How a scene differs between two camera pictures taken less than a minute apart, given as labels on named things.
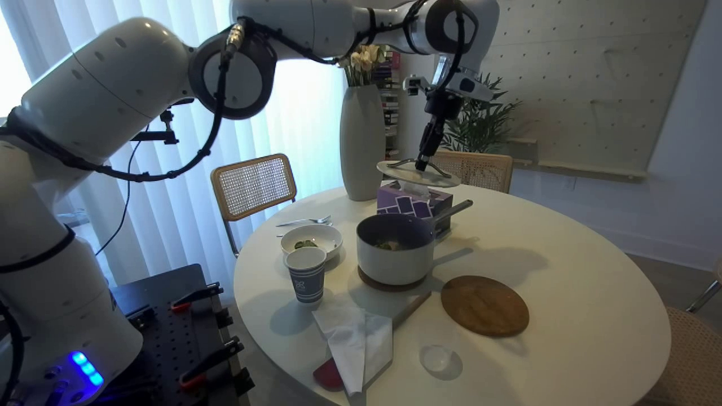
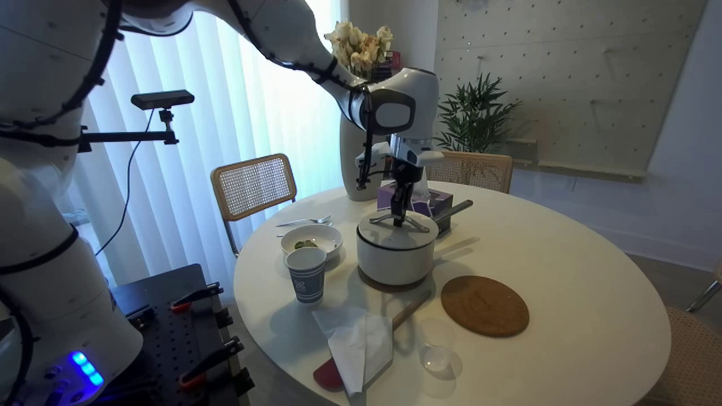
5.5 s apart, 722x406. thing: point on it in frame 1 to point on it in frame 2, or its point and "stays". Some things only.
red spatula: x=327 y=376 stays
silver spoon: x=314 y=219 stays
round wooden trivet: x=484 y=305 stays
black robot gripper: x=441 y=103 to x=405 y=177
